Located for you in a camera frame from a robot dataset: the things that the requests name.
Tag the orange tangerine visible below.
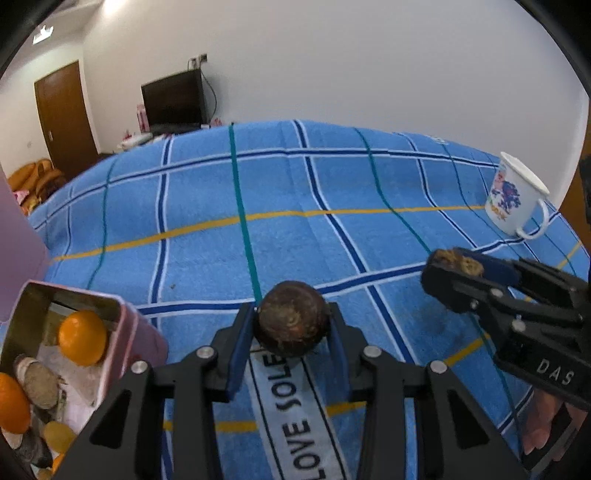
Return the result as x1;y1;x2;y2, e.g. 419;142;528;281
51;453;65;474
0;373;31;434
57;310;107;367

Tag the dark wrinkled passion fruit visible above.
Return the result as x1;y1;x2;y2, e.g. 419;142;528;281
253;280;329;358

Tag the brown wrinkled passion fruit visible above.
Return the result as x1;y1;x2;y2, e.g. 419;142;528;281
433;248;485;277

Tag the cut purple yam piece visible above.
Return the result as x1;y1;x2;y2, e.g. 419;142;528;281
13;354;61;410

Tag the right hand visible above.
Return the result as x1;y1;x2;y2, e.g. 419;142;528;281
522;389;564;455

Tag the small brown longan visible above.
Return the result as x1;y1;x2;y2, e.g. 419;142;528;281
42;421;77;454

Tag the white enamel mug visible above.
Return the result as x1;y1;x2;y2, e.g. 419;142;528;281
485;152;550;241

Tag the pink metal tin box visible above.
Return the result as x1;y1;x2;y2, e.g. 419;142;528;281
1;280;168;479

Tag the blue plaid tablecloth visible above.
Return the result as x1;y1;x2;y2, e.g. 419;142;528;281
30;121;589;446

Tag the brown leather armchair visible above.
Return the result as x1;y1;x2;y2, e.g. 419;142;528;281
7;158;66;216

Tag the white tv stand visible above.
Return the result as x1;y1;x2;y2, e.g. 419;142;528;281
114;124;211;153

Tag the brown wooden door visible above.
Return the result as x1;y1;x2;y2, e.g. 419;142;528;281
34;61;98;180

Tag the black television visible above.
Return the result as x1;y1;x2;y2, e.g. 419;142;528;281
141;69;206;129

